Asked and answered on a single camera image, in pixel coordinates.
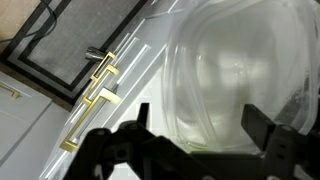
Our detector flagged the black floor cable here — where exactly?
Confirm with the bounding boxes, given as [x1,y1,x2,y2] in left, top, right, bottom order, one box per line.
[0,0,58,45]

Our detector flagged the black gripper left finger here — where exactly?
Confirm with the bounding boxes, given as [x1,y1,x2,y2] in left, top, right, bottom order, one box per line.
[63,102,214,180]

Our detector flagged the grey black-bordered floor mat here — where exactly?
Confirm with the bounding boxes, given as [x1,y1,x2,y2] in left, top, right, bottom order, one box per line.
[0,0,148,105]

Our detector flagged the white low cabinet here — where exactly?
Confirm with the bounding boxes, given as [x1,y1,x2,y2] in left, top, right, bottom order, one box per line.
[0,70,73,168]

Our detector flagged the small metal cylinder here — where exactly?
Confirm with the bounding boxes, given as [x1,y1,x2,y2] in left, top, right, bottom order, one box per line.
[85,46,107,62]

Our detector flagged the gold drawer handle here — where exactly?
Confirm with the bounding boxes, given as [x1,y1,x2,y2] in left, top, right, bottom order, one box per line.
[59,87,122,154]
[89,51,118,83]
[81,64,120,107]
[0,81,22,100]

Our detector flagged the clear plastic lunchbox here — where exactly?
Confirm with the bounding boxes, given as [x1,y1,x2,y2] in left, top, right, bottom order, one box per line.
[173,0,314,151]
[160,0,318,155]

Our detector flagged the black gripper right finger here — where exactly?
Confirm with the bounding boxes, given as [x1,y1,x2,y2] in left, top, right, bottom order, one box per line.
[240,103,320,180]

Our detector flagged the white base cabinet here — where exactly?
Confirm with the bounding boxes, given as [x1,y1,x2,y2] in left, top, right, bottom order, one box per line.
[39,0,201,180]

